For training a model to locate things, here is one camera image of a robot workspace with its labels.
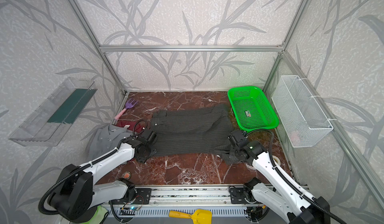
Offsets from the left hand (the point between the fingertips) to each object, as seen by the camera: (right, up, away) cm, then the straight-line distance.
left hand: (155, 148), depth 87 cm
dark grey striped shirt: (+29, +10, +9) cm, 31 cm away
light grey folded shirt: (-28, +5, -1) cm, 28 cm away
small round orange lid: (-13, -12, -7) cm, 19 cm away
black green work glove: (-20, -26, -20) cm, 38 cm away
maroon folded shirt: (-18, +12, +12) cm, 24 cm away
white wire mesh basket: (+70, +20, -25) cm, 77 cm away
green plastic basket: (+64, +23, +21) cm, 71 cm away
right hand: (+45, +2, -8) cm, 46 cm away
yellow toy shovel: (+27, -25, -20) cm, 42 cm away
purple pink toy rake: (-28, +25, +24) cm, 45 cm away
